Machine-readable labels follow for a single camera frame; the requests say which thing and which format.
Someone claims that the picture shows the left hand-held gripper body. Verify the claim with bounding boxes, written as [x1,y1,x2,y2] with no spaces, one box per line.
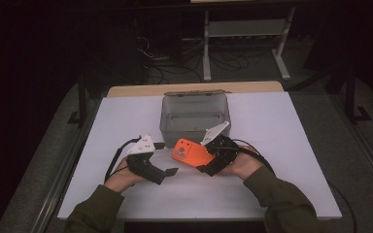
[125,134,168,186]

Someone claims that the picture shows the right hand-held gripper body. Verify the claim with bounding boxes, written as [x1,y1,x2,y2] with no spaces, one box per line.
[199,120,241,178]

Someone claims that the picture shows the orange phone case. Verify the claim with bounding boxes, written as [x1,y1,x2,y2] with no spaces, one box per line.
[170,138,216,169]

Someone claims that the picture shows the clear grey lidded box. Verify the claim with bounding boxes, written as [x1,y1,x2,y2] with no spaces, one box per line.
[159,89,233,150]

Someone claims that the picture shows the person's right hand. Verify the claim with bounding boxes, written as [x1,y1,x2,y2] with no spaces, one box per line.
[218,145,265,182]

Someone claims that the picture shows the person's left hand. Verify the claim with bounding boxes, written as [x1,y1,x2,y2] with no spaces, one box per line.
[104,157,148,194]

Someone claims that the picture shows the black metal stand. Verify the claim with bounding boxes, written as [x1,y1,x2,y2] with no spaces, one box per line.
[66,72,88,128]
[345,64,373,125]

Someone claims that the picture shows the white metal stand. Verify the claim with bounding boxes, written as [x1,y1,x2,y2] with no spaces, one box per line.
[202,6,296,83]

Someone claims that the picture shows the left hand-held gripper cable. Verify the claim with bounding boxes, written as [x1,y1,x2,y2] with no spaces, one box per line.
[104,137,143,183]

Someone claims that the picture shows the hand-held gripper cable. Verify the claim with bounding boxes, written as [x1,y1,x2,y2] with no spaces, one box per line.
[104,137,143,183]
[218,139,358,233]

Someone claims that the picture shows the right hand-held gripper cable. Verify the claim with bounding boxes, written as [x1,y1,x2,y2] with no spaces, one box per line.
[218,139,358,233]

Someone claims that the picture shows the tangle of black floor cables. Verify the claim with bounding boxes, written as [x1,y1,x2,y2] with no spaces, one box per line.
[135,34,251,85]

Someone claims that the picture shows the metal frame rail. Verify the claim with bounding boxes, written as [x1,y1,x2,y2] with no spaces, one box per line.
[28,106,99,233]
[331,93,373,192]

